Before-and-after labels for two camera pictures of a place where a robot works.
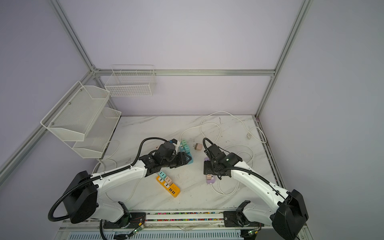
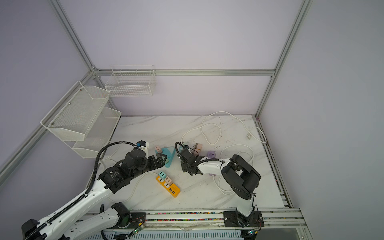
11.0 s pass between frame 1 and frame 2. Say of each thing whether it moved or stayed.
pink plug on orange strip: stayed
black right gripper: moved
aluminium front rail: stayed
